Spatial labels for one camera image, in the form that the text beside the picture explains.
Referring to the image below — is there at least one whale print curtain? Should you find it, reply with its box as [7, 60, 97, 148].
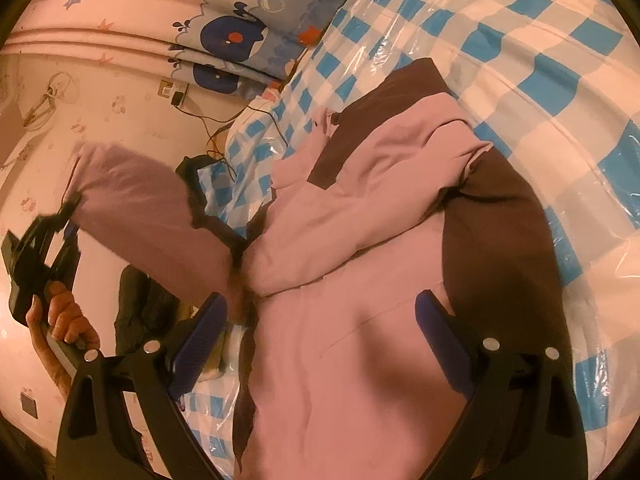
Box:
[0, 0, 393, 97]

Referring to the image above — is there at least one person's left hand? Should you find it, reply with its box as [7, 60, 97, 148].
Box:
[25, 281, 101, 349]

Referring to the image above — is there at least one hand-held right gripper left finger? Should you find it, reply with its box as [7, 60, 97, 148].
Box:
[56, 292, 228, 480]

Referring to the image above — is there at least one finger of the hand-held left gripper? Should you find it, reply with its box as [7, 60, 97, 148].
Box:
[46, 192, 85, 235]

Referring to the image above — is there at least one blue white checked bed cover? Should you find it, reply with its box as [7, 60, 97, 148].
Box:
[180, 0, 640, 480]

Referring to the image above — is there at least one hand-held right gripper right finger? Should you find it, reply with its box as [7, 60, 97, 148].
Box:
[415, 289, 588, 480]

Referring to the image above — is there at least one wall socket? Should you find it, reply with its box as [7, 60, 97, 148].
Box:
[159, 78, 189, 99]

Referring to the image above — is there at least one thin black cable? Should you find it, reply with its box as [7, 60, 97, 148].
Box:
[177, 101, 292, 182]

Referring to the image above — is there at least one air conditioner hose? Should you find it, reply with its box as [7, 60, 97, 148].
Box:
[20, 72, 81, 127]

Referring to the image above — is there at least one dark bundle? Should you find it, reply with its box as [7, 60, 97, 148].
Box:
[114, 265, 202, 357]

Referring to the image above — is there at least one pink and brown jacket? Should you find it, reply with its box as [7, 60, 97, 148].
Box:
[67, 57, 576, 480]

